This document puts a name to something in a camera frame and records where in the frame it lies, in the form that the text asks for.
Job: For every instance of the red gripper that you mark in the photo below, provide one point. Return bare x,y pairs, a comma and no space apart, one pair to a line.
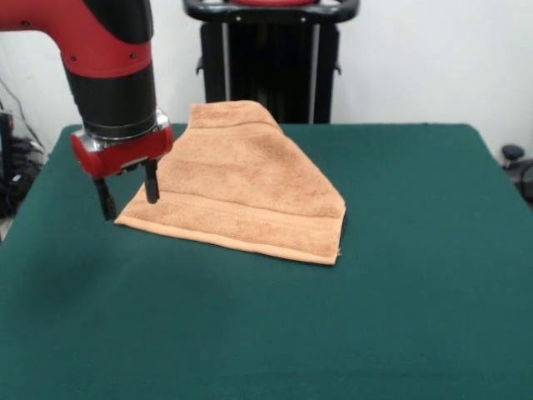
125,156

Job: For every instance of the tan terry towel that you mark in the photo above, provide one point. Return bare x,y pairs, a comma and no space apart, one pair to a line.
250,179

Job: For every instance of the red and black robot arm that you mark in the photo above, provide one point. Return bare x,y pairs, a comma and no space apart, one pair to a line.
112,96

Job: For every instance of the black upright box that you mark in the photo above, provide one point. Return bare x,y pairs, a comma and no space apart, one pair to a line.
6,146

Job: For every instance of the dark green table cloth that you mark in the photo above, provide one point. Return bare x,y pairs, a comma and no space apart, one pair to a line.
250,325

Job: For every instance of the grey chair base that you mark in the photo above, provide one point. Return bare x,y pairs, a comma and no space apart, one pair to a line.
516,166

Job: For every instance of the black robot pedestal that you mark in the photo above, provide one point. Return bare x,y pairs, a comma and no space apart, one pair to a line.
270,62

